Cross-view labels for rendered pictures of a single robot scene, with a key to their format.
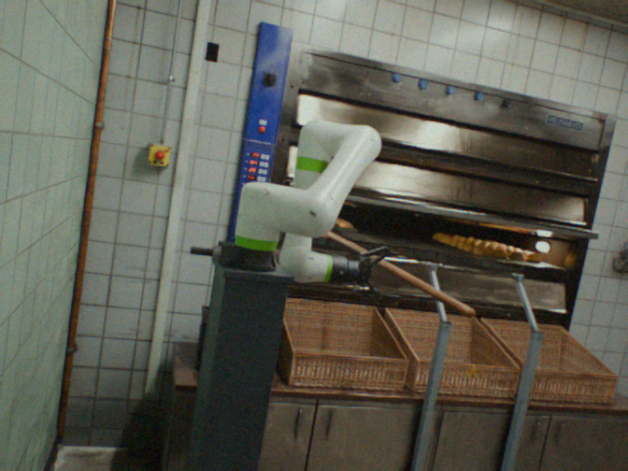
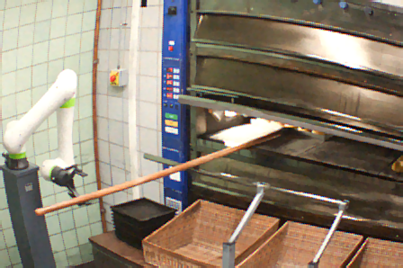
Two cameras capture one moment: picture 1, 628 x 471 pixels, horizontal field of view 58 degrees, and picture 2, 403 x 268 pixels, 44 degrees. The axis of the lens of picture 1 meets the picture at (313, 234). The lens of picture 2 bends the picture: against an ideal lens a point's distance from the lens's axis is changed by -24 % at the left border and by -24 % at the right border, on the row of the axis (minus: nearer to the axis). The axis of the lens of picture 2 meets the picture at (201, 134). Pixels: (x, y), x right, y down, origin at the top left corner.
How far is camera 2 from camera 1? 2.86 m
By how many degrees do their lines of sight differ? 57
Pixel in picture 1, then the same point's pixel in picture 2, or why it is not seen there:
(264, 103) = (171, 28)
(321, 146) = not seen: hidden behind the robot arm
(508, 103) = (368, 11)
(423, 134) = (303, 41)
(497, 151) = (371, 59)
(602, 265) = not seen: outside the picture
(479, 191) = (366, 102)
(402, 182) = (294, 91)
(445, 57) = not seen: outside the picture
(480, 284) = (374, 204)
